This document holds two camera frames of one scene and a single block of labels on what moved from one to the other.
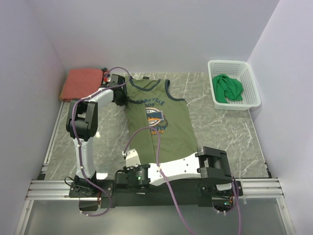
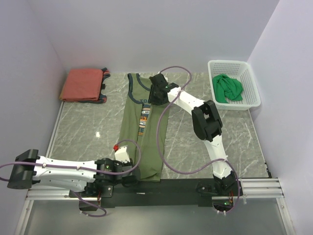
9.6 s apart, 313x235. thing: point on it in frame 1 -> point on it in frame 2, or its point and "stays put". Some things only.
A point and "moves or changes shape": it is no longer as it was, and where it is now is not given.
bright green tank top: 225,88 stays put
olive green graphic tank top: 160,126 moves or changes shape
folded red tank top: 80,82 stays put
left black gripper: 124,100 -> 117,164
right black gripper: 130,169 -> 151,98
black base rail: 171,193 stays put
